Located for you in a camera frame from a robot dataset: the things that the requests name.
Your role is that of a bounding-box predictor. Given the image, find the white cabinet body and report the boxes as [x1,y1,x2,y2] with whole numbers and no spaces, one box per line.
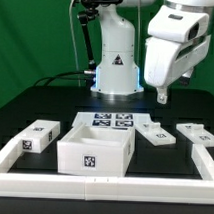
[57,123,135,177]

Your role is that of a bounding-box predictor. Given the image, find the grey cable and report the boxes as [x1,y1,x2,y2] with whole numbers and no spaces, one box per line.
[66,0,85,88]

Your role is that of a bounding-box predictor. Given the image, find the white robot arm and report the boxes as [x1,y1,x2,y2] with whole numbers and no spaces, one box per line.
[81,0,214,104]

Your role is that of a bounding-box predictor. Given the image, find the white door panel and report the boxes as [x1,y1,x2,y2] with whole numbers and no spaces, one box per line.
[176,123,214,148]
[135,122,176,146]

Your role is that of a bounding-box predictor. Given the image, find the white U-shaped fence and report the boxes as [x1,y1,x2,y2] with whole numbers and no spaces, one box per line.
[0,140,214,205]

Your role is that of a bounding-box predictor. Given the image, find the white marker base plate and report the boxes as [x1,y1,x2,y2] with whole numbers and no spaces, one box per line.
[72,112,152,129]

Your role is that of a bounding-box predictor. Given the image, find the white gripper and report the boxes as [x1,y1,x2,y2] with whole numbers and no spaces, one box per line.
[144,35,211,104]

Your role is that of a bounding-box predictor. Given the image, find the black cable bundle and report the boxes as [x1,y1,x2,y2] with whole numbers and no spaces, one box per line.
[33,69,97,90]

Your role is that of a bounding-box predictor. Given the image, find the white block with markers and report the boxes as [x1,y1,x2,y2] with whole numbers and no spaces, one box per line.
[16,120,60,154]

